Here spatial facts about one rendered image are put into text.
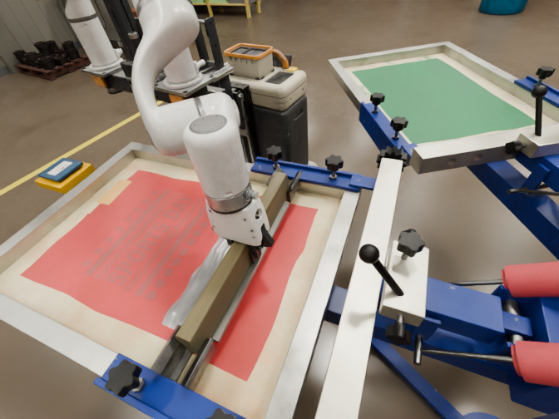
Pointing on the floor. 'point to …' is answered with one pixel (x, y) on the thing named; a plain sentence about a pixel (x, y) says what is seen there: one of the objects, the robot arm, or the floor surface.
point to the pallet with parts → (50, 60)
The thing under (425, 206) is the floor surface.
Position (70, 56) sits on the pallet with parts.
